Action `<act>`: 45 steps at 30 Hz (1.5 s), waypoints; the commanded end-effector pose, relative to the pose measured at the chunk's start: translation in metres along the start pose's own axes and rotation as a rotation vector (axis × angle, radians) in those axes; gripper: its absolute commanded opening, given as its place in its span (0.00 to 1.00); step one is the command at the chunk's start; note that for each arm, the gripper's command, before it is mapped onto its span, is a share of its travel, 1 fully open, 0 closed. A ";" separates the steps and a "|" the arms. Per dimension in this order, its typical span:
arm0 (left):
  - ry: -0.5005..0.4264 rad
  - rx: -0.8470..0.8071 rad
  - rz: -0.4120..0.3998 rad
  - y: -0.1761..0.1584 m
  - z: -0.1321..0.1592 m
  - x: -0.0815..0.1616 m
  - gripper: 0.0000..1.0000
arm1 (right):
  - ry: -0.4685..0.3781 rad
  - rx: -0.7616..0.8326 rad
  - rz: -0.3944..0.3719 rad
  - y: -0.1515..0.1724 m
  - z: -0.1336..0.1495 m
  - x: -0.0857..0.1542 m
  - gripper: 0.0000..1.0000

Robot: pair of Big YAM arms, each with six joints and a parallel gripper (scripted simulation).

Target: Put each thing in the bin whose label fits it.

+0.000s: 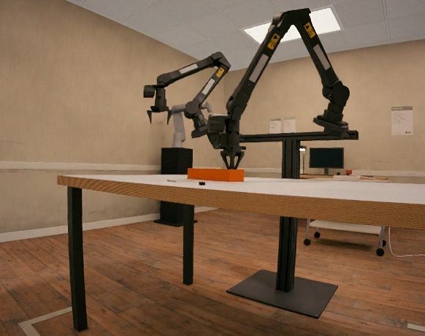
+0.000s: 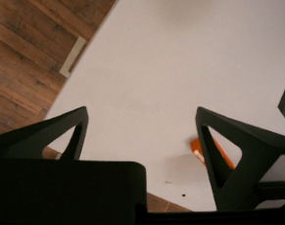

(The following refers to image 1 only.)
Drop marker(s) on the orange three-compartment bin rack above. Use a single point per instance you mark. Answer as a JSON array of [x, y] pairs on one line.
[[227, 175]]

